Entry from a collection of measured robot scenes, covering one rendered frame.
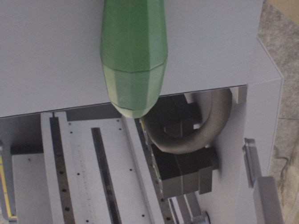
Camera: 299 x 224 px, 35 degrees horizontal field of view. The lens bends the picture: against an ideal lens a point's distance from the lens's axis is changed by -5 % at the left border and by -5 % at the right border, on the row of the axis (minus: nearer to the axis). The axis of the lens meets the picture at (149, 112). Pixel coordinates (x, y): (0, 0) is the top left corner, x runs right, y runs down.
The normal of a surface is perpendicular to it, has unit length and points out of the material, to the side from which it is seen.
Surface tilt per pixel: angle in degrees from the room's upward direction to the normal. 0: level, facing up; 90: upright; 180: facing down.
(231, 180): 90
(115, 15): 61
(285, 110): 0
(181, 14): 0
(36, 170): 90
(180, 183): 0
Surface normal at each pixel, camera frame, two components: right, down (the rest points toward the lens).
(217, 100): -0.51, 0.73
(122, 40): -0.29, 0.54
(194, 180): 0.22, 0.69
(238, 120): -0.97, 0.22
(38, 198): 0.14, -0.72
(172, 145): -0.83, -0.17
